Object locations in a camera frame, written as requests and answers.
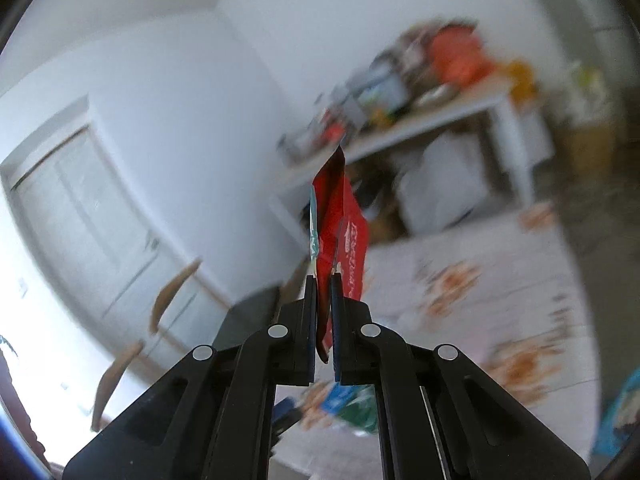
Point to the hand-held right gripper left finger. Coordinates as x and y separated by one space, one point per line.
300 320

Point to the green plastic bottle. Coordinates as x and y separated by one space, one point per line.
360 407

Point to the yellow plastic bag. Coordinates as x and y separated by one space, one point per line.
522 80

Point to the cardboard box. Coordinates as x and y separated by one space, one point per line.
590 147

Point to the green white bag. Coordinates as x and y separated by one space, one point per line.
587 85

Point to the white desk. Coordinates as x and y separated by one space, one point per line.
425 130

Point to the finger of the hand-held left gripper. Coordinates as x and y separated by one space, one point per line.
286 410

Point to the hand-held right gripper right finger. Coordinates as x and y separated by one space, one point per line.
350 330

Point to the dark sauce jar red label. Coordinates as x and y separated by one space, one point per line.
331 133

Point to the white pillow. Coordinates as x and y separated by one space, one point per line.
440 180

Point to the white door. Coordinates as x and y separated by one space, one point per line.
75 210

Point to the wooden chair black seat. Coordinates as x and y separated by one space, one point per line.
172 292

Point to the stainless steel pot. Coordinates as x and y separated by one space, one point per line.
382 90

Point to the red snack bag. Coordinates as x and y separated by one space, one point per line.
332 210

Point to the blue plastic basket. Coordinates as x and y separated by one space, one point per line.
617 410

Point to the floral tablecloth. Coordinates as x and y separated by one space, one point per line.
500 285

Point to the orange plastic bag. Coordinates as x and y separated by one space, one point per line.
457 52

